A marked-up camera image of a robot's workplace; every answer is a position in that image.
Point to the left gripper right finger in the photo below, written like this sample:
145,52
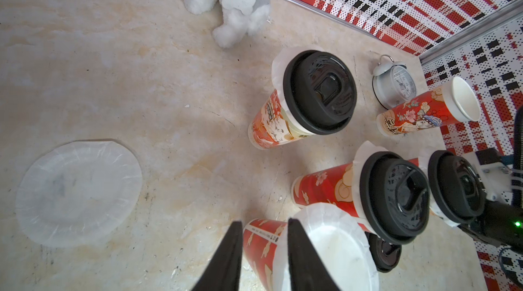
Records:
307,271

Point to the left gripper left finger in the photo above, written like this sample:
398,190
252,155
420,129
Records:
224,270

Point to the yellow-red paper cup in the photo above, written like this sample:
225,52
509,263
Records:
273,126

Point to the red paper cup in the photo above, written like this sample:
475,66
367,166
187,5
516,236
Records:
450,103
333,186
414,161
265,249

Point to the red paper cup front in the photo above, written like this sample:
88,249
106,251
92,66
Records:
414,161

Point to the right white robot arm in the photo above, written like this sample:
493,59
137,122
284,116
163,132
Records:
500,224

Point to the silver alarm clock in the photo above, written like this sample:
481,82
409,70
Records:
392,83

